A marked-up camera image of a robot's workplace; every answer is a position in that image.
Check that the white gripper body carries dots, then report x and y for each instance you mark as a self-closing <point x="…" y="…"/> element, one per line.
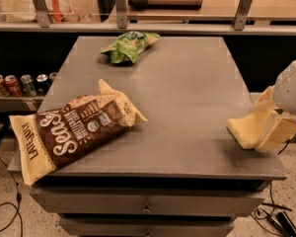
<point x="288" y="91"/>

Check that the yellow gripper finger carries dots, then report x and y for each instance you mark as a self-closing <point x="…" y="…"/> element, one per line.
<point x="265" y="102"/>
<point x="277" y="129"/>

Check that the yellow wavy sponge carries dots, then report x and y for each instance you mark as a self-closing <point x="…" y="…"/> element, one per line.
<point x="248" y="129"/>

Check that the green rice chip bag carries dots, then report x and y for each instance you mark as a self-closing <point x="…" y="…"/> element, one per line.
<point x="128" y="46"/>

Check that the brown multigrain chip bag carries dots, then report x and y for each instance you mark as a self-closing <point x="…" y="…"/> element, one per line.
<point x="53" y="139"/>

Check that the white plastic bag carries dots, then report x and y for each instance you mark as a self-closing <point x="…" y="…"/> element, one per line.
<point x="25" y="11"/>

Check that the black power adapter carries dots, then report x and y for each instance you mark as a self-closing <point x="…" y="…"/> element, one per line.
<point x="286" y="223"/>

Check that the silver soda can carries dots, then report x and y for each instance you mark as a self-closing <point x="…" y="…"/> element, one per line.
<point x="52" y="76"/>

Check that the lower grey drawer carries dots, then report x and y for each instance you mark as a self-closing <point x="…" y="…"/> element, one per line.
<point x="92" y="227"/>

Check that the grey drawer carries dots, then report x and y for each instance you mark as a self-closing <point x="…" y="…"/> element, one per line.
<point x="92" y="227"/>
<point x="147" y="202"/>

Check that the upper grey drawer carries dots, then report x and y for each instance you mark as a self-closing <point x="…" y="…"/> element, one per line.
<point x="147" y="202"/>

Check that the dark soda can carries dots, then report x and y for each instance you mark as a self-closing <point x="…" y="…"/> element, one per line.
<point x="43" y="82"/>

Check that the green soda can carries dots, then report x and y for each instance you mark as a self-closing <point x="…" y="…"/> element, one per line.
<point x="28" y="85"/>

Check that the red soda can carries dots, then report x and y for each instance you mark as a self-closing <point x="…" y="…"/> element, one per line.
<point x="14" y="86"/>
<point x="3" y="88"/>

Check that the red soda can left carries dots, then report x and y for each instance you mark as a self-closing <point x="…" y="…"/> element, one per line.
<point x="3" y="88"/>

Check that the right metal bracket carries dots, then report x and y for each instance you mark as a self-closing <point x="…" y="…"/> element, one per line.
<point x="241" y="15"/>

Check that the metal bracket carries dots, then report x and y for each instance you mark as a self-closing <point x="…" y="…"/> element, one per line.
<point x="43" y="17"/>
<point x="241" y="15"/>
<point x="121" y="14"/>

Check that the middle metal bracket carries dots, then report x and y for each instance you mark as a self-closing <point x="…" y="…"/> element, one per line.
<point x="121" y="14"/>

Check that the left metal bracket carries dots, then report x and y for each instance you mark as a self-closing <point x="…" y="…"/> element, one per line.
<point x="43" y="17"/>

